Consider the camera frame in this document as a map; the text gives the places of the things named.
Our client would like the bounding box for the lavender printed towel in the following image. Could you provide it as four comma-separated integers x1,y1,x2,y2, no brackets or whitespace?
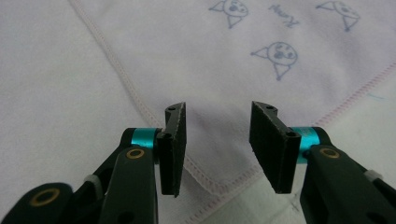
0,0,396,224

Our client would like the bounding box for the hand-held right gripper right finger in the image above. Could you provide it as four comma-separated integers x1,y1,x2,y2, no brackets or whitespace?
248,101,303,195

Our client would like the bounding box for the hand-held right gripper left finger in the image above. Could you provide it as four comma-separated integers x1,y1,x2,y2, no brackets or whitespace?
156,102,188,198

